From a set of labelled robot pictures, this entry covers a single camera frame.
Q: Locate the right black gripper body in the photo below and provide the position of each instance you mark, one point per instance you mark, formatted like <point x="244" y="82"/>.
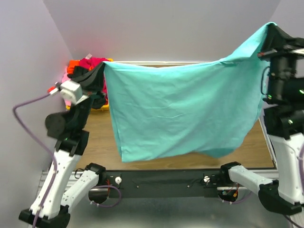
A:
<point x="281" y="66"/>

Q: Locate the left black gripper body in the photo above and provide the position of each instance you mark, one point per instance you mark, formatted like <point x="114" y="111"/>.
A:
<point x="82" y="111"/>

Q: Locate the turquoise t shirt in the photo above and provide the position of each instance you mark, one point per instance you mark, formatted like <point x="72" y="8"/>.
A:
<point x="169" y="111"/>

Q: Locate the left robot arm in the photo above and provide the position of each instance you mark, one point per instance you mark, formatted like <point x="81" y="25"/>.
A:
<point x="53" y="205"/>

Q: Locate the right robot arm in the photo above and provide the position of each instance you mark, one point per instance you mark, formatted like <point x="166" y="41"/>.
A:
<point x="284" y="121"/>

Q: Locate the black t shirt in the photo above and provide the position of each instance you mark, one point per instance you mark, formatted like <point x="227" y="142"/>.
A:
<point x="78" y="72"/>

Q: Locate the magenta t shirt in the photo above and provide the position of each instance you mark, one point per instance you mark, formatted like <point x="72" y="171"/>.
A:
<point x="94" y="78"/>

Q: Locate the orange t shirt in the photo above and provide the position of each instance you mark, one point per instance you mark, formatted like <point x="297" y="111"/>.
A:
<point x="72" y="66"/>

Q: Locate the pink t shirt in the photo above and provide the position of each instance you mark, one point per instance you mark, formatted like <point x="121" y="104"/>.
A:
<point x="65" y="78"/>

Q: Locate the yellow plastic bin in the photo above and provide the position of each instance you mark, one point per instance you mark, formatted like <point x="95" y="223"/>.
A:
<point x="104" y="108"/>

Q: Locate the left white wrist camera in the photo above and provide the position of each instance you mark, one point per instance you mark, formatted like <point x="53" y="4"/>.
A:
<point x="69" y="91"/>

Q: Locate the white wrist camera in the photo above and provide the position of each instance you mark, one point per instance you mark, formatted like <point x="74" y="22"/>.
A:
<point x="69" y="91"/>
<point x="295" y="50"/>

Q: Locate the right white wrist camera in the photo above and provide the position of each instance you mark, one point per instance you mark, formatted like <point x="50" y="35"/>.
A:
<point x="295" y="50"/>

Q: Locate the aluminium frame rail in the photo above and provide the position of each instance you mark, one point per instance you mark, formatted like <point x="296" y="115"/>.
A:
<point x="255" y="152"/>

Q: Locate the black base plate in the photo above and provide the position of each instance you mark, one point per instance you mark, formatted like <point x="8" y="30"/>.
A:
<point x="208" y="183"/>

